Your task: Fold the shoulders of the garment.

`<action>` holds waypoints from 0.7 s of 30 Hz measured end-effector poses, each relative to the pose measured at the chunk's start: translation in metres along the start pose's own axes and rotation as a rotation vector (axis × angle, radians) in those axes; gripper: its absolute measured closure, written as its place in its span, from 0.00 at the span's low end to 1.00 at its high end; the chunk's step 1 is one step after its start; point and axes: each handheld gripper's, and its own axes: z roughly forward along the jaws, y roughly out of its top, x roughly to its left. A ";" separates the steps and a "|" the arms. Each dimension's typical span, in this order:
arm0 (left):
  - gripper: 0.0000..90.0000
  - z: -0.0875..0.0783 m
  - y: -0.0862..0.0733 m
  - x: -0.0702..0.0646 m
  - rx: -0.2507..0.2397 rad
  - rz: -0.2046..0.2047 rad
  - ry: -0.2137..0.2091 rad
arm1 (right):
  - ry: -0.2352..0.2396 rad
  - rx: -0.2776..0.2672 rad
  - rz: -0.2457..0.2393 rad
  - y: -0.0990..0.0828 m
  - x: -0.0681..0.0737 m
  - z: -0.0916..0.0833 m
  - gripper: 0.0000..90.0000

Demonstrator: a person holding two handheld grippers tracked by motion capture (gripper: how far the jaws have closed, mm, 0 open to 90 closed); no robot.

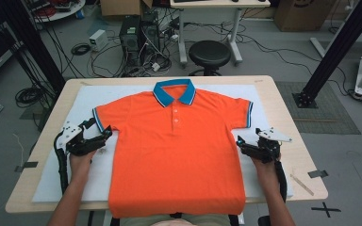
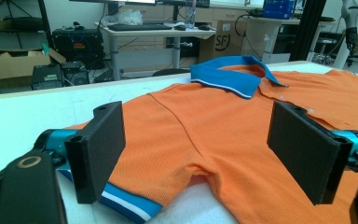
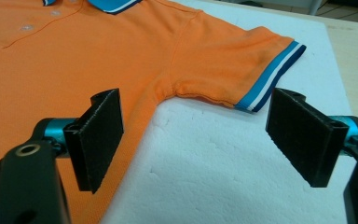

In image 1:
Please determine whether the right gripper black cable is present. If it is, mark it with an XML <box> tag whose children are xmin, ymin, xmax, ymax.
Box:
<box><xmin>272</xmin><ymin>159</ymin><xmax>288</xmax><ymax>203</ymax></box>

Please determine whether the black computer tower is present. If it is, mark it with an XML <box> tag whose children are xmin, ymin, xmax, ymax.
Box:
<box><xmin>119</xmin><ymin>15</ymin><xmax>143</xmax><ymax>67</ymax></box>
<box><xmin>140</xmin><ymin>22</ymin><xmax>162</xmax><ymax>60</ymax></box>

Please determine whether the grey floor mat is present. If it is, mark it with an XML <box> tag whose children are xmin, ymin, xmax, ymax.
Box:
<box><xmin>275</xmin><ymin>81</ymin><xmax>362</xmax><ymax>136</ymax></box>

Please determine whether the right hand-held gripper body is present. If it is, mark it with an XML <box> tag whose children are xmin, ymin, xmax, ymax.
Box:
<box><xmin>248</xmin><ymin>126</ymin><xmax>293</xmax><ymax>164</ymax></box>

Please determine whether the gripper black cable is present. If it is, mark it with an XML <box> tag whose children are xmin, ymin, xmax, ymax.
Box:
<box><xmin>272</xmin><ymin>159</ymin><xmax>288</xmax><ymax>203</ymax></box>
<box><xmin>53</xmin><ymin>131</ymin><xmax>70</xmax><ymax>196</ymax></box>

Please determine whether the round white table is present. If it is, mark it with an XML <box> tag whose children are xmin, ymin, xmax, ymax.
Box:
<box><xmin>27</xmin><ymin>0</ymin><xmax>87</xmax><ymax>23</ymax></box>

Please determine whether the black metal post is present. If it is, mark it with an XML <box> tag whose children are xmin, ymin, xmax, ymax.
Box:
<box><xmin>1</xmin><ymin>0</ymin><xmax>66</xmax><ymax>95</ymax></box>
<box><xmin>292</xmin><ymin>0</ymin><xmax>362</xmax><ymax>109</ymax></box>

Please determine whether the person's left hand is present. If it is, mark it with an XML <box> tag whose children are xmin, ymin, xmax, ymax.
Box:
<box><xmin>69</xmin><ymin>150</ymin><xmax>98</xmax><ymax>182</ymax></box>

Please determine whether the long black floor cable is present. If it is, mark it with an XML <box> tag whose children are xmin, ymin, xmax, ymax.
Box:
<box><xmin>241</xmin><ymin>32</ymin><xmax>356</xmax><ymax>95</ymax></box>

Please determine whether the large cardboard box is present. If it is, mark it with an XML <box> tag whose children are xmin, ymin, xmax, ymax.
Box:
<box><xmin>273</xmin><ymin>0</ymin><xmax>338</xmax><ymax>32</ymax></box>

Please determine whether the thin wooden stick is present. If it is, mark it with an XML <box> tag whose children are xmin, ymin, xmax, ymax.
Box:
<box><xmin>289</xmin><ymin>173</ymin><xmax>315</xmax><ymax>197</ymax></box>

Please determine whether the white desk frame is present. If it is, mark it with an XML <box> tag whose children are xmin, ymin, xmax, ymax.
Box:
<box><xmin>309</xmin><ymin>23</ymin><xmax>362</xmax><ymax>59</ymax></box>

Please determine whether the white desk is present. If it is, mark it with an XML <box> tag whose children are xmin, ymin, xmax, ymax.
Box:
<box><xmin>169</xmin><ymin>0</ymin><xmax>272</xmax><ymax>67</ymax></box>

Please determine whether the small white box device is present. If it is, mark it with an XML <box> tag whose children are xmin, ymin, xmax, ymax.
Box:
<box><xmin>89</xmin><ymin>28</ymin><xmax>108</xmax><ymax>52</ymax></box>

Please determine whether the grey tape piece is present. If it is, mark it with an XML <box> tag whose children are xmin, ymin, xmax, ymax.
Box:
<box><xmin>307</xmin><ymin>169</ymin><xmax>330</xmax><ymax>179</ymax></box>
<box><xmin>14</xmin><ymin>161</ymin><xmax>40</xmax><ymax>173</ymax></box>

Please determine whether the small black cable coil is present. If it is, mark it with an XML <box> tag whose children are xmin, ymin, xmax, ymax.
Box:
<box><xmin>71</xmin><ymin>42</ymin><xmax>91</xmax><ymax>57</ymax></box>

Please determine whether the white table mat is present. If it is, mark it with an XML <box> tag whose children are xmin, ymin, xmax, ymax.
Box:
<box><xmin>32</xmin><ymin>84</ymin><xmax>295</xmax><ymax>203</ymax></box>

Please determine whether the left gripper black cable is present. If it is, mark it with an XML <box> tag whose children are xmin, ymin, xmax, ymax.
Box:
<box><xmin>53</xmin><ymin>131</ymin><xmax>70</xmax><ymax>196</ymax></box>

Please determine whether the large black cable coil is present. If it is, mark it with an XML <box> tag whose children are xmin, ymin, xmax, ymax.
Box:
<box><xmin>14</xmin><ymin>86</ymin><xmax>46</xmax><ymax>108</ymax></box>

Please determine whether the black round stool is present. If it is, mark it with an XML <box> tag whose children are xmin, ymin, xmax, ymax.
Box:
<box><xmin>188</xmin><ymin>40</ymin><xmax>232</xmax><ymax>77</ymax></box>

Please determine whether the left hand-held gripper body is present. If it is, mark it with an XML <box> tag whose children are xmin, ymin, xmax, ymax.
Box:
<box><xmin>56</xmin><ymin>121</ymin><xmax>98</xmax><ymax>157</ymax></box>

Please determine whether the orange polo shirt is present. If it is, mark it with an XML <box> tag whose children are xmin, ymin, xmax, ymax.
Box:
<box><xmin>92</xmin><ymin>78</ymin><xmax>255</xmax><ymax>219</ymax></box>

